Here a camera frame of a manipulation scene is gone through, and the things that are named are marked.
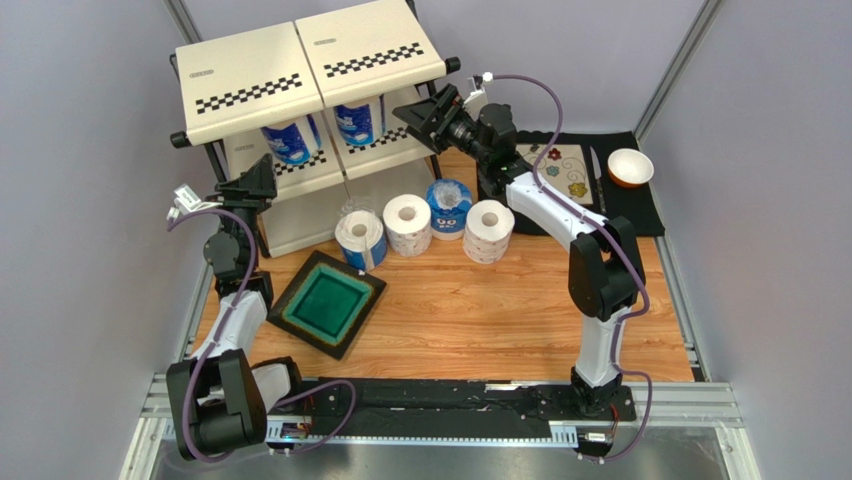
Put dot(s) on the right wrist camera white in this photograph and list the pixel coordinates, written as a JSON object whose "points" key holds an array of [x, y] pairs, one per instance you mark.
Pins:
{"points": [[477, 98]]}

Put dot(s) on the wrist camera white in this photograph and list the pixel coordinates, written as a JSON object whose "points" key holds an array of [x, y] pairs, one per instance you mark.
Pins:
{"points": [[477, 98], [185, 201]]}

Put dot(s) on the silver table knife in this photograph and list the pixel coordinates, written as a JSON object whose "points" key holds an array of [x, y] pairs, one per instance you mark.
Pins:
{"points": [[597, 172]]}

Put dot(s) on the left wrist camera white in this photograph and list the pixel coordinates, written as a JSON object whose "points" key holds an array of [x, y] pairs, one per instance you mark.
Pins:
{"points": [[185, 201]]}

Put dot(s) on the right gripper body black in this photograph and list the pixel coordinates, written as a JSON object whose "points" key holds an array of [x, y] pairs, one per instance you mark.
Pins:
{"points": [[440, 118]]}

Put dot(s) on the aluminium frame rail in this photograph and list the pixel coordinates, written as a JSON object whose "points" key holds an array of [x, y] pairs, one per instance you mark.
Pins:
{"points": [[683, 431]]}

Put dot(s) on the dark blue roll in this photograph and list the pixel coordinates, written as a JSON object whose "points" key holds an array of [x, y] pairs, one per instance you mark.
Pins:
{"points": [[363, 122], [293, 142]]}

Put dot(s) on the green square plate black rim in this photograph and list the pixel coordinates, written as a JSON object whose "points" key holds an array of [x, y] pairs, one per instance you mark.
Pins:
{"points": [[326, 304]]}

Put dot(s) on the white floral paper roll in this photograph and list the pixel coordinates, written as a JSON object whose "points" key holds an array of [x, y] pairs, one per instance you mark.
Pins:
{"points": [[407, 220]]}

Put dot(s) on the plastic-wrapped roll blue label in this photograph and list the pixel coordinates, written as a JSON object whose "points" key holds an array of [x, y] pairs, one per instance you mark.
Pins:
{"points": [[360, 234]]}

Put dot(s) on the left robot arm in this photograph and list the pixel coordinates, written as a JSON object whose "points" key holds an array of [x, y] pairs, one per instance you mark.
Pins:
{"points": [[219, 403]]}

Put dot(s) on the blue cartoon-face wrapped roll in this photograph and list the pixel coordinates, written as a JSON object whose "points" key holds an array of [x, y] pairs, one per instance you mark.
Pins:
{"points": [[449, 201]]}

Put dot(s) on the cream checkered three-tier shelf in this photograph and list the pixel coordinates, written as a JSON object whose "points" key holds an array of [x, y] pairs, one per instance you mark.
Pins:
{"points": [[295, 74]]}

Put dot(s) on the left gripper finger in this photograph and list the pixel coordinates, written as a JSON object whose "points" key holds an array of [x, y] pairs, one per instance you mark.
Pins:
{"points": [[259, 180], [244, 201]]}

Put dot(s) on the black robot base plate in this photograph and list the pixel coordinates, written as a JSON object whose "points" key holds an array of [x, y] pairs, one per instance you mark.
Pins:
{"points": [[447, 409]]}

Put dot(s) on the white and orange bowl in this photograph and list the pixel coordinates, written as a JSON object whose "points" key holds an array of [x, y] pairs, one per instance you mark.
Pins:
{"points": [[630, 168]]}

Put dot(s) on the white red-floral paper roll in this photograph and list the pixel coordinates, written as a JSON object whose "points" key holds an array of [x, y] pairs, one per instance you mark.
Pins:
{"points": [[488, 229]]}

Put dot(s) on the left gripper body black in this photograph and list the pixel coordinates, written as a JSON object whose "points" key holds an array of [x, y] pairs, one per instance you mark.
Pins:
{"points": [[234, 230]]}

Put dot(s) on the square floral plate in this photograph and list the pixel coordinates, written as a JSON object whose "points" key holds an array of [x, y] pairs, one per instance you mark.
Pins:
{"points": [[563, 166]]}

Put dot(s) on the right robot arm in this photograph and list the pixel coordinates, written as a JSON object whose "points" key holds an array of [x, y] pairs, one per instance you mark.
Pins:
{"points": [[606, 276]]}

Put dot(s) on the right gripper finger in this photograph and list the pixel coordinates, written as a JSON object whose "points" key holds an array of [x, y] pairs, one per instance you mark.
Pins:
{"points": [[435, 135], [434, 110]]}

